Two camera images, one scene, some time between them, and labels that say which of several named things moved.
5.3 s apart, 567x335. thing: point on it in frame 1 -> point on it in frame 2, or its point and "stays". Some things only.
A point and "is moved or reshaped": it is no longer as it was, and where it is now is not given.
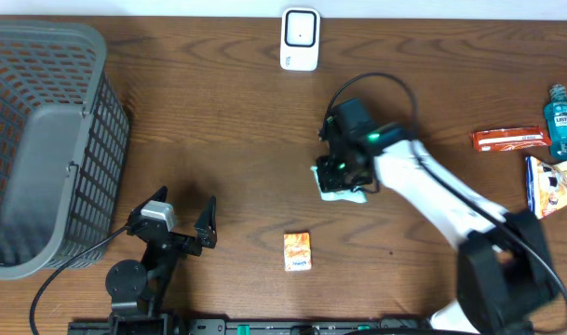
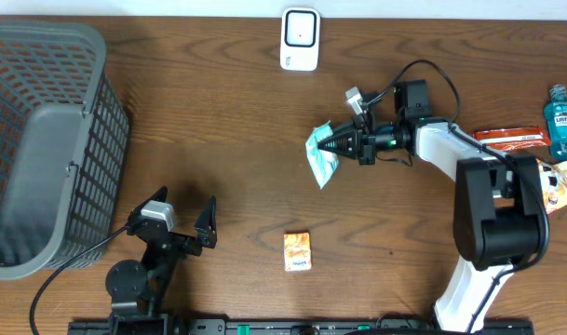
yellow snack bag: (551, 186) stays
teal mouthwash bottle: (563, 121) stays
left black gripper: (204, 232) stays
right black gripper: (327, 180) -> (360, 142)
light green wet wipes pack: (356, 194) is moved or reshaped
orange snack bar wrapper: (501, 140) stays
